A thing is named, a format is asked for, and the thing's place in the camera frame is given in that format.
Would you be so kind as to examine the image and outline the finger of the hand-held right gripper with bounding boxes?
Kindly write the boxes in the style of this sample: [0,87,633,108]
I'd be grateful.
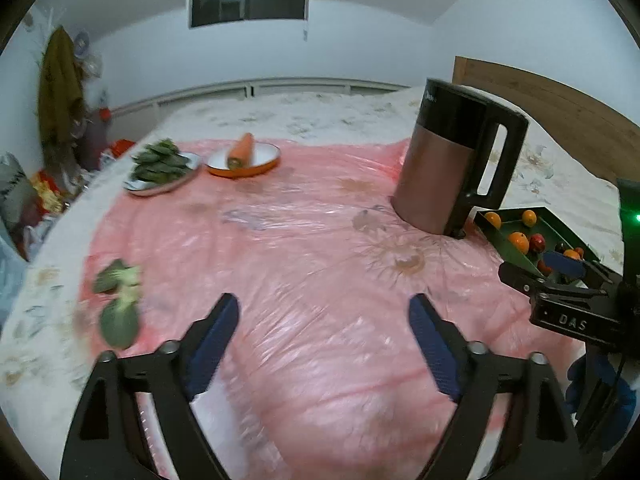
[498,261,603,301]
[542,249,621,291]

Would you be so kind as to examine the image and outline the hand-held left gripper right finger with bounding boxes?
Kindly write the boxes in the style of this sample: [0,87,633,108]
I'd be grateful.
[408,294,581,480]

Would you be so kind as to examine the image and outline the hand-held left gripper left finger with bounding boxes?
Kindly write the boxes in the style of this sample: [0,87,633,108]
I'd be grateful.
[60,293,240,480]

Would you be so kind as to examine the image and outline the green tray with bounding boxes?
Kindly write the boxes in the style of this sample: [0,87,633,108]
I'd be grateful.
[472,206,601,281]

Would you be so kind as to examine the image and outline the person's right hand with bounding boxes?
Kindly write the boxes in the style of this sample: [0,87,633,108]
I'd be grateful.
[566,352,637,453]

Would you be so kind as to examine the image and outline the bok choy leaf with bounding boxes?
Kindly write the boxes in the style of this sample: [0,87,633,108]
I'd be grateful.
[100,287,142,350]
[93,258,142,297]

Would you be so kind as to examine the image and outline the copper and black kettle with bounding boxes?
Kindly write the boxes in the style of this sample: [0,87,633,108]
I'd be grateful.
[391,78,530,238]

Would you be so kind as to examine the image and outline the pink plastic sheet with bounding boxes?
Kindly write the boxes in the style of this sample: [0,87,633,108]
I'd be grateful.
[80,137,601,480]

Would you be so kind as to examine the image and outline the wooden headboard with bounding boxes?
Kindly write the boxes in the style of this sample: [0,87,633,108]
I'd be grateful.
[452,56,640,196]

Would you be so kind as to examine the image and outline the white plate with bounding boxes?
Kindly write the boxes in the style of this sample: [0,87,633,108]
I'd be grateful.
[123,152,203,197]

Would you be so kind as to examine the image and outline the pile of green leaves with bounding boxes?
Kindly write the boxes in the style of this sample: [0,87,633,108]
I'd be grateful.
[131,139,193,183]

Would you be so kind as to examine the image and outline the orange rimmed plate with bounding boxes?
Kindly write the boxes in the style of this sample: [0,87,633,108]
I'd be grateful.
[206,142,282,179]

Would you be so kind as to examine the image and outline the carrot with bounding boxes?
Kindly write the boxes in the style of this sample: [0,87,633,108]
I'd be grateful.
[227,132,255,170]

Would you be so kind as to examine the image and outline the clear plastic bag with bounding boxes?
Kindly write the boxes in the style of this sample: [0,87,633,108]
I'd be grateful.
[0,230,28,331]

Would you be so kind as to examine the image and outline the yellow boxes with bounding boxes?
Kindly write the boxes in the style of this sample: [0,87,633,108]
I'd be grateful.
[30,170,68,216]

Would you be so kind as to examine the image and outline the purple bin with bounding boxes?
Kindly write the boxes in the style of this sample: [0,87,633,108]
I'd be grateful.
[77,110,111,171]

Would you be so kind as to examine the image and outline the grey printed bag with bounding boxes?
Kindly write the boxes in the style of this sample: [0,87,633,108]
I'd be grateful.
[0,152,38,233]

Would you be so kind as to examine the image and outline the brown coat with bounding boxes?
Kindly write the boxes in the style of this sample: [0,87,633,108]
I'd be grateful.
[37,26,86,161]

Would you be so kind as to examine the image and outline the hanging white plastic bags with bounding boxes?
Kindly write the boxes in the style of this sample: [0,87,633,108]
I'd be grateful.
[80,52,103,83]

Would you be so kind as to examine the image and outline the white slatted wall panel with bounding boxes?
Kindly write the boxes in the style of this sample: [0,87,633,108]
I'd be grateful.
[107,77,411,131]

